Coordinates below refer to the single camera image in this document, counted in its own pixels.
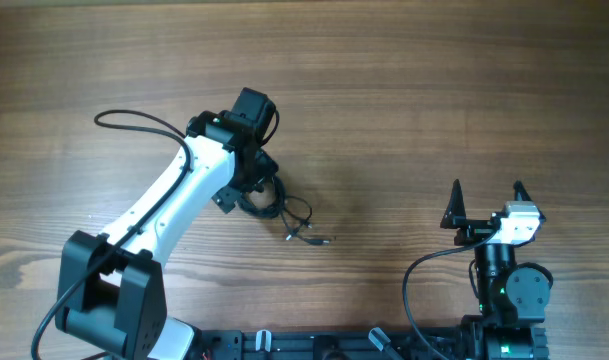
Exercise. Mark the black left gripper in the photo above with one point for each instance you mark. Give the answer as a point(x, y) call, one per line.
point(263, 167)

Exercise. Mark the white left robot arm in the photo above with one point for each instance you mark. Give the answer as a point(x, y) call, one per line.
point(111, 291)

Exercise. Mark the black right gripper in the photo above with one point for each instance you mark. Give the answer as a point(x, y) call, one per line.
point(482, 225)

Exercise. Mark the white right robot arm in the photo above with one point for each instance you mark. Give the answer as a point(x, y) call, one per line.
point(512, 296)

